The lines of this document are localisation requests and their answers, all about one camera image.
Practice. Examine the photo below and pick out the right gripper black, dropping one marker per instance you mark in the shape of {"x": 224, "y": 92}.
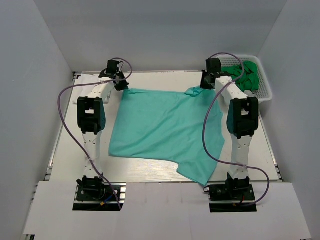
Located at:
{"x": 203, "y": 85}

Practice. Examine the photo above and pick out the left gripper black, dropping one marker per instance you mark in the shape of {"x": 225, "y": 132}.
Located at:
{"x": 123, "y": 86}

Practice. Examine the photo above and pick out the teal t shirt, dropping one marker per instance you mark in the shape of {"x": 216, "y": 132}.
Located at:
{"x": 180, "y": 127}

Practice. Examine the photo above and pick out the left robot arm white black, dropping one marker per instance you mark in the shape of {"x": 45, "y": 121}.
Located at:
{"x": 91, "y": 116}

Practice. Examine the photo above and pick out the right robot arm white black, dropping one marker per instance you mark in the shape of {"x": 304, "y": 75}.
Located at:
{"x": 242, "y": 117}

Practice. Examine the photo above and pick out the folded white t shirt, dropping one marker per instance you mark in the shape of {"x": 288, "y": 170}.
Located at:
{"x": 92, "y": 87}

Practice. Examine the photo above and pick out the green t shirt in basket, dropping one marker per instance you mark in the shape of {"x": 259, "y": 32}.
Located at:
{"x": 249, "y": 80}

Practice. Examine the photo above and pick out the grey t shirt in basket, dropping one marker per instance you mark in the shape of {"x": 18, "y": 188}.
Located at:
{"x": 250, "y": 93}

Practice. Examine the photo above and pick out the white plastic basket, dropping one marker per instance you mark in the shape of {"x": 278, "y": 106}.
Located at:
{"x": 264, "y": 92}

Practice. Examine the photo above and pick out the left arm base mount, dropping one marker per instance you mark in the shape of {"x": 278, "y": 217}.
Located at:
{"x": 95, "y": 195}

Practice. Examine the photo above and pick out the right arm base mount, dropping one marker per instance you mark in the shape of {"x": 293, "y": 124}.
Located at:
{"x": 234, "y": 196}

